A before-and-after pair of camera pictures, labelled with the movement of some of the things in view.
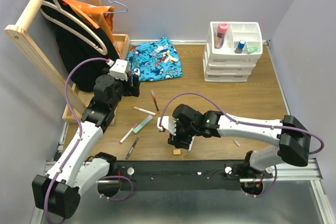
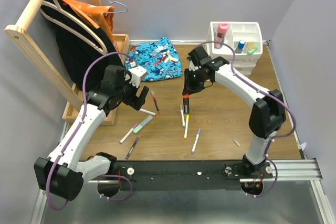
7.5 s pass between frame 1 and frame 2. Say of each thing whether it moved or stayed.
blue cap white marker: moved
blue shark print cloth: stayed
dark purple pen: stayed
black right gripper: moved
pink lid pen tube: stayed
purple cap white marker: stayed
